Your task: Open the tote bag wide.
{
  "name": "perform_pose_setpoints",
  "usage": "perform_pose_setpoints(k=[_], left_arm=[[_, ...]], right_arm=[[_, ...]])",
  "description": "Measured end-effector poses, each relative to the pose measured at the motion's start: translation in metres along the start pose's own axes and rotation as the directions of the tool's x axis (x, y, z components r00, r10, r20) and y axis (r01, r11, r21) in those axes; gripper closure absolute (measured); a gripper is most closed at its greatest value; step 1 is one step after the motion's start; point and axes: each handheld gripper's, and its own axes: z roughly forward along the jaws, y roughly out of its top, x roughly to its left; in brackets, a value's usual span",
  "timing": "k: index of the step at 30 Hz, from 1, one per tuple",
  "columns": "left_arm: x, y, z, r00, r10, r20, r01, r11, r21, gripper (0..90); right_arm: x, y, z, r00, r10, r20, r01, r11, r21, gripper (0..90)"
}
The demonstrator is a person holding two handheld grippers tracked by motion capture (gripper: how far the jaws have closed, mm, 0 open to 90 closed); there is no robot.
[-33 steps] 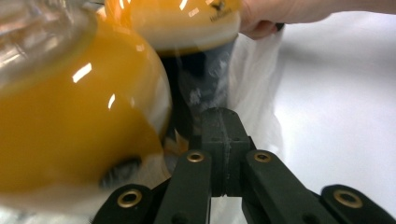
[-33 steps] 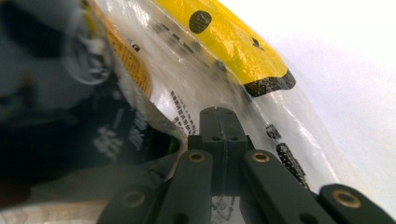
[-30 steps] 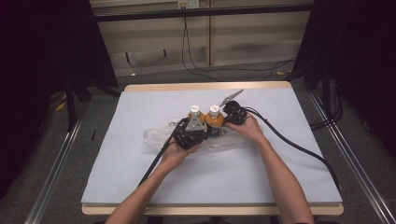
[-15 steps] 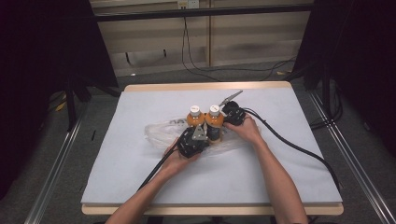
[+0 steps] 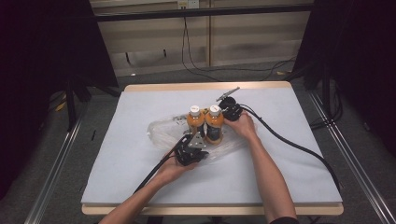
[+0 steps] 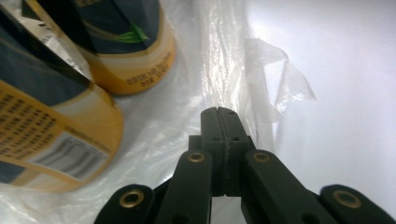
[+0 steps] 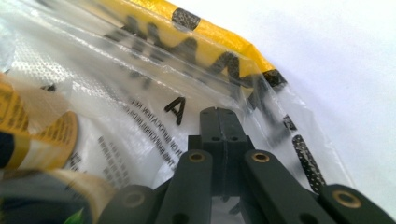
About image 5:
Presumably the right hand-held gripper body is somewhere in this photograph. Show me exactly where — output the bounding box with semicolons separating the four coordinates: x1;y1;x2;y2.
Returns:
216;86;245;122

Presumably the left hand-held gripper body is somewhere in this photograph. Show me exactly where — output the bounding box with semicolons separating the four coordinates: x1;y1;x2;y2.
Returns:
173;132;210;167

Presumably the orange juice bottle white cap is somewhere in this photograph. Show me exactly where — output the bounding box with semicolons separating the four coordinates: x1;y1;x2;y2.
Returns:
186;105;206;140
204;105;225;146

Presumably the clear plastic bag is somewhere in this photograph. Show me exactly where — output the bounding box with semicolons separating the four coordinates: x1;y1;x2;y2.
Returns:
147;112;250;161

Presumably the person's right hand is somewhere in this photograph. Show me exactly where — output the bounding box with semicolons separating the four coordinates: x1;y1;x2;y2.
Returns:
223;111;260;142

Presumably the person's left hand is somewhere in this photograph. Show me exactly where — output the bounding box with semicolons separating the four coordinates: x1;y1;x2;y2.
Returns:
160;153;201;183

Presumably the wooden table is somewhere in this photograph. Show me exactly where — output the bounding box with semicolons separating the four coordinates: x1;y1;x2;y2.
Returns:
81;80;345;217

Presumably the white table mat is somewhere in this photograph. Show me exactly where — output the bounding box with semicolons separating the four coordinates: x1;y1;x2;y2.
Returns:
80;88;344;205

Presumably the black curtain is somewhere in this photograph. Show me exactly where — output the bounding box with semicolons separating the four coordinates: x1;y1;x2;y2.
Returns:
292;0;396;152
0;0;120;200

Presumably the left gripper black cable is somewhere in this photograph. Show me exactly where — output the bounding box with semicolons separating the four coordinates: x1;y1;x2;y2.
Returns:
134;135;190;194

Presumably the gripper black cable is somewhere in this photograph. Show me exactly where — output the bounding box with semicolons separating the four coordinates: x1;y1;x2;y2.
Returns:
240;104;341;191
134;135;190;194

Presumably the black wall cable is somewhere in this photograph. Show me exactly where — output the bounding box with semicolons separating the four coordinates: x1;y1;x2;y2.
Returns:
184;17;297;73
180;17;222;82

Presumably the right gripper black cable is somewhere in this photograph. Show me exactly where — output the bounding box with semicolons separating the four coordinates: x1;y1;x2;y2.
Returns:
240;104;341;191

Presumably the wooden wall strip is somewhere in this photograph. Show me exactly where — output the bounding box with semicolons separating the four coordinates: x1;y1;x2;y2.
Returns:
207;0;214;67

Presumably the dark wall rail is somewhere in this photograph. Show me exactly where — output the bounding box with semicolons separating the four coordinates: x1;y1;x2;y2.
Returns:
92;4;314;22

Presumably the bundle of black floor cables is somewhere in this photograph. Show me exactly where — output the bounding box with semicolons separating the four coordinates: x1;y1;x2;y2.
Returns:
310;83;344;131

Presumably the white wall socket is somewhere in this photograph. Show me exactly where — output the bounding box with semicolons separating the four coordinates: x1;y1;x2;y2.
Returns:
177;0;200;9

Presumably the aluminium floor rail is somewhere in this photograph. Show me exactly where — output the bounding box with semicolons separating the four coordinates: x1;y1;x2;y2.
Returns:
23;105;92;224
307;90;396;224

